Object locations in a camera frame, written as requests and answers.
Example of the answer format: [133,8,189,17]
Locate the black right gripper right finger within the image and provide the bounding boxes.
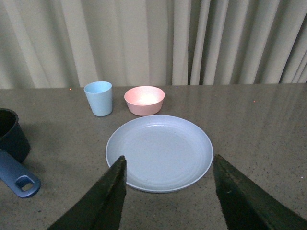
[213,155,307,230]

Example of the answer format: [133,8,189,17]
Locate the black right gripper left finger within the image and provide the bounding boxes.
[49,156,127,230]

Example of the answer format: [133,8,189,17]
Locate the light blue plate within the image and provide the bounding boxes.
[106,115,214,193]

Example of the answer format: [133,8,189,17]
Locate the dark blue saucepan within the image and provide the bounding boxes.
[0,108,41,198]

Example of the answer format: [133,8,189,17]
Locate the light blue plastic cup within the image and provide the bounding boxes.
[83,81,113,116]

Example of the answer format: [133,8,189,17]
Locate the pink plastic bowl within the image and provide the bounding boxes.
[124,86,165,116]

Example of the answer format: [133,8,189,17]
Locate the white curtain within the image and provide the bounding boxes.
[0,0,307,89]

